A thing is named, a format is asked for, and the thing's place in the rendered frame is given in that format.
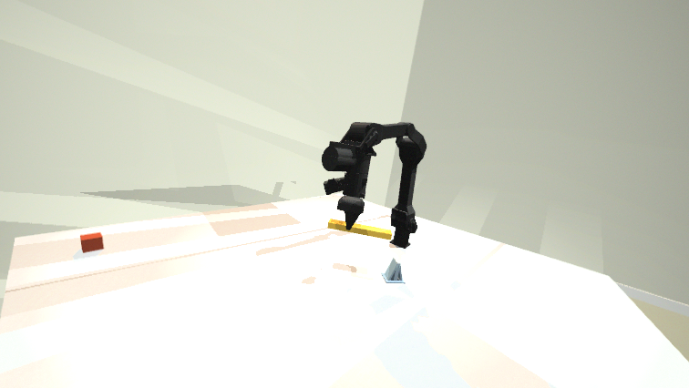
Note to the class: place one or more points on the light blue wedge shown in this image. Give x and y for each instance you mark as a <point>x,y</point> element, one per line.
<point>393,273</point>

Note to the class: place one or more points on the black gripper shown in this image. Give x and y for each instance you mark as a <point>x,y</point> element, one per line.
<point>351,202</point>

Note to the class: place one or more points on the yellow rectangular bar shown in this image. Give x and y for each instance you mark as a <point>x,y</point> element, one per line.
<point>360,229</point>

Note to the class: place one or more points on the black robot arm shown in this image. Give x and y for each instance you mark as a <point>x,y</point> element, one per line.
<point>353,153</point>

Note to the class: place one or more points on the small red-orange block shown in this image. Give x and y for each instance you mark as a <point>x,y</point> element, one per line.
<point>92,242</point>

